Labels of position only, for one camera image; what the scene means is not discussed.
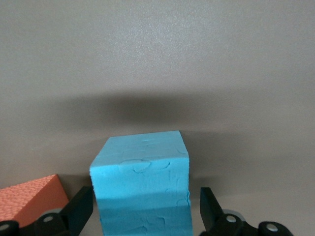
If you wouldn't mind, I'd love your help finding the light blue foam cube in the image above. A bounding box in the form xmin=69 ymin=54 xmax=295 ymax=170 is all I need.
xmin=89 ymin=130 xmax=190 ymax=236

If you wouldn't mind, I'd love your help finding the orange foam cube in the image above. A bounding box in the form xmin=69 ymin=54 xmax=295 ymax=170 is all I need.
xmin=0 ymin=174 xmax=69 ymax=228

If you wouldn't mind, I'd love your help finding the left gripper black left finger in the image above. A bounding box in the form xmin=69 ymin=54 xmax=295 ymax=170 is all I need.
xmin=0 ymin=186 xmax=95 ymax=236

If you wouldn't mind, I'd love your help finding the matte table cover sheet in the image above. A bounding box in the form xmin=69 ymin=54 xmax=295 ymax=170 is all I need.
xmin=0 ymin=0 xmax=315 ymax=236

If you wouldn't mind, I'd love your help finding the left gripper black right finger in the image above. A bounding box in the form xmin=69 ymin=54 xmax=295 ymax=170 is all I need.
xmin=198 ymin=186 xmax=293 ymax=236

